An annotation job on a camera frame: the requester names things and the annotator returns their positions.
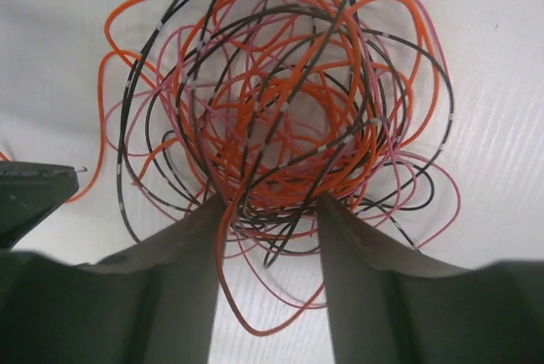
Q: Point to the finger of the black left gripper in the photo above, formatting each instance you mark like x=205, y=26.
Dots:
x=30, y=192

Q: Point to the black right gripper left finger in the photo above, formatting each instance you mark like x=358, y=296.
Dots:
x=153, y=302

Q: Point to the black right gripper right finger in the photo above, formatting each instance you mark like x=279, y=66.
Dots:
x=391, y=304

